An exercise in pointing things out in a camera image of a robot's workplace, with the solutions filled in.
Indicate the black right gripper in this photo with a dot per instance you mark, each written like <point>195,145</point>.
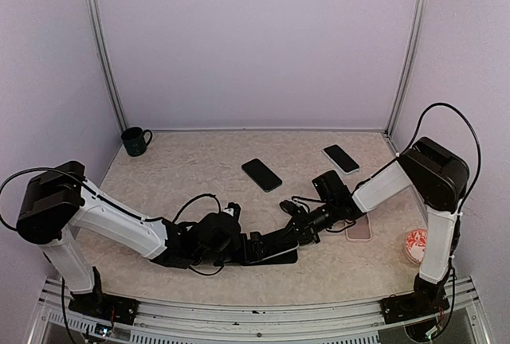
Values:
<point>304,226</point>

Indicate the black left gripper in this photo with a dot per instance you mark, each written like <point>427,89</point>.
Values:
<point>243,254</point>

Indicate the light blue phone case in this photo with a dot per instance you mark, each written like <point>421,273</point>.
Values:
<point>341,159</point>

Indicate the large silver phone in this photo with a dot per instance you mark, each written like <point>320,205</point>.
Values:
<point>289,257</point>

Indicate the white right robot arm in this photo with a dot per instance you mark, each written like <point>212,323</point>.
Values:
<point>438,175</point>

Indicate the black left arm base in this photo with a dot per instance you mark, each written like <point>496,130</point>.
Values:
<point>100,305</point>

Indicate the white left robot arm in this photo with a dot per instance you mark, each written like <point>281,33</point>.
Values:
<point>58,199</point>

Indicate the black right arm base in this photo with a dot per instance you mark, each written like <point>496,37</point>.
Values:
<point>425,299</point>

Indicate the small black phone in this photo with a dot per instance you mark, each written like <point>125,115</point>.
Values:
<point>261,175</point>

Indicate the pink clear phone case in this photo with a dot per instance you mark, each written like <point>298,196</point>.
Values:
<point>360,231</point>

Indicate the red patterned white dish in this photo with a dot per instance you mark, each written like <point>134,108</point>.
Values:
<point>415,245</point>

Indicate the dark green mug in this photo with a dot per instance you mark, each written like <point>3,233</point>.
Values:
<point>136,140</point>

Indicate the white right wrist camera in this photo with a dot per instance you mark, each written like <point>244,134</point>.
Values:
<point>294,207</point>

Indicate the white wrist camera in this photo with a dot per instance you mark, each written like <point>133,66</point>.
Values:
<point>233,209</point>
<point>294,207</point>

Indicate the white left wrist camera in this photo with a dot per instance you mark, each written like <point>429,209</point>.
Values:
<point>233,209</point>

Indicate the aluminium front rail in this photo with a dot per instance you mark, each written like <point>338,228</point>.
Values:
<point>359,321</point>

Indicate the right aluminium corner post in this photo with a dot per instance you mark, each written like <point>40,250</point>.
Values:
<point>408,64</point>

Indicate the aluminium corner post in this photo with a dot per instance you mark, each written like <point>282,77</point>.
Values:
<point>105,63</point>
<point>408,64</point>

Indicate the left aluminium corner post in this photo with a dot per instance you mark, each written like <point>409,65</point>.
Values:
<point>105,63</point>

